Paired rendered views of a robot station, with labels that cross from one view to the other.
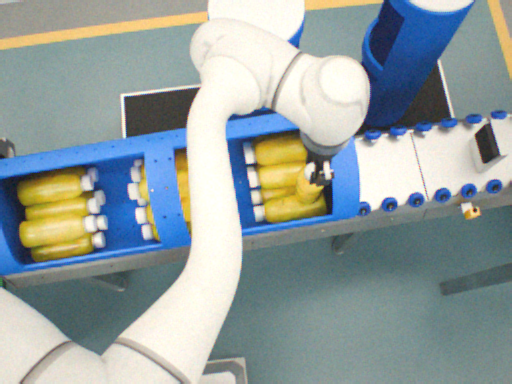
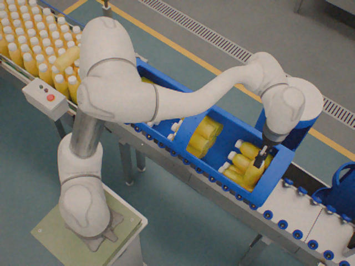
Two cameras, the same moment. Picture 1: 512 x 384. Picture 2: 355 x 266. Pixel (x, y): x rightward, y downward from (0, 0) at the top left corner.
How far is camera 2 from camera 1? 0.55 m
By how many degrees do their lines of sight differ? 21
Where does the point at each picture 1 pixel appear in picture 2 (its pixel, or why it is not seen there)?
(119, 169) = not seen: hidden behind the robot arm
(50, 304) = not seen: hidden behind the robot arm
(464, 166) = (337, 245)
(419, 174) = (310, 228)
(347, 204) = (262, 192)
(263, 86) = (264, 83)
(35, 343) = (131, 57)
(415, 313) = not seen: outside the picture
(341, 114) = (282, 108)
